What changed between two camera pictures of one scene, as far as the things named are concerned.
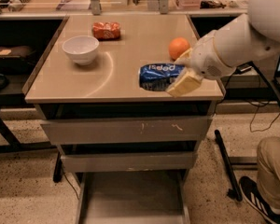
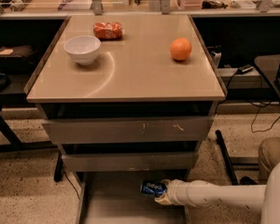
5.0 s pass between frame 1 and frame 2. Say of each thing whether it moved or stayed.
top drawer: stayed
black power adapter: stayed
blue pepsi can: moved
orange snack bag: stayed
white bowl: stayed
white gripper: moved
